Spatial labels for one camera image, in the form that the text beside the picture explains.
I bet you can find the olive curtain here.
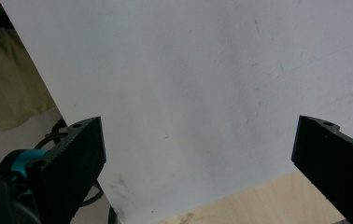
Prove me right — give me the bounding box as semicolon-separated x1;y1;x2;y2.
0;0;57;133

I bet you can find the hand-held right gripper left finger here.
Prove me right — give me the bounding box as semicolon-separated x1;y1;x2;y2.
24;116;107;224

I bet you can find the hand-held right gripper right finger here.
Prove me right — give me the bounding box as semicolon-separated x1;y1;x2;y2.
290;115;353;224

